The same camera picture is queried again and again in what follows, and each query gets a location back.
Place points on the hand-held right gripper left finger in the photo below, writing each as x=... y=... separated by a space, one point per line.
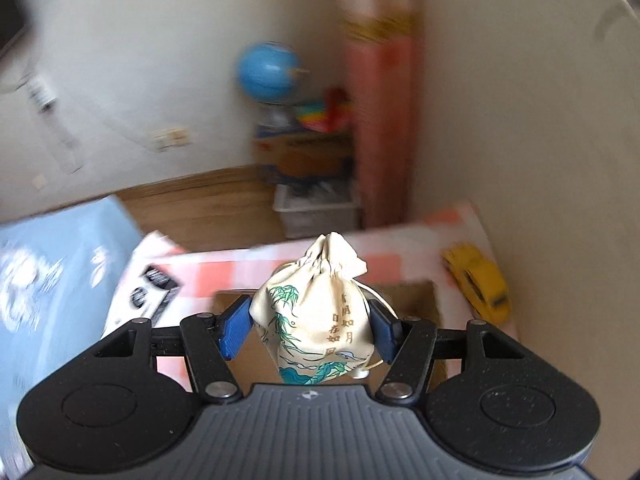
x=235 y=327

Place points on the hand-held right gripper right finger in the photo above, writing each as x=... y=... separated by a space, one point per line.
x=382 y=332

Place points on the brown cardboard box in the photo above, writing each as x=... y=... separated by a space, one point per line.
x=415 y=300

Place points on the pink checkered tablecloth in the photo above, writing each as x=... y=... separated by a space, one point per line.
x=400 y=245

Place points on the yellow toy car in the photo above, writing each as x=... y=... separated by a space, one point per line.
x=475 y=275

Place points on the black and white carton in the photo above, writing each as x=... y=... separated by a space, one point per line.
x=150 y=252

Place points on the white plastic storage bin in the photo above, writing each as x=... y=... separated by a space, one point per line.
x=315 y=215

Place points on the blue bed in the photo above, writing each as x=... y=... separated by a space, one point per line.
x=65 y=360

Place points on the small printed cardboard box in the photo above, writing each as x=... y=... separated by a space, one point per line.
x=300 y=157

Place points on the pink patterned curtain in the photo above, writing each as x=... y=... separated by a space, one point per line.
x=385 y=135

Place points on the rainbow coloured toy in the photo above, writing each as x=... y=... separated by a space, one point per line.
x=315 y=119

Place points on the red toy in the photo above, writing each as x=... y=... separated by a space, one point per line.
x=336 y=97

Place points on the blue desk globe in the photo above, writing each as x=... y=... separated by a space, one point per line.
x=265 y=72

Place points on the black television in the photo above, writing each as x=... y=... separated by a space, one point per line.
x=12 y=10

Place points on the white double wall socket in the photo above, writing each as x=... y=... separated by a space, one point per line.
x=171 y=138

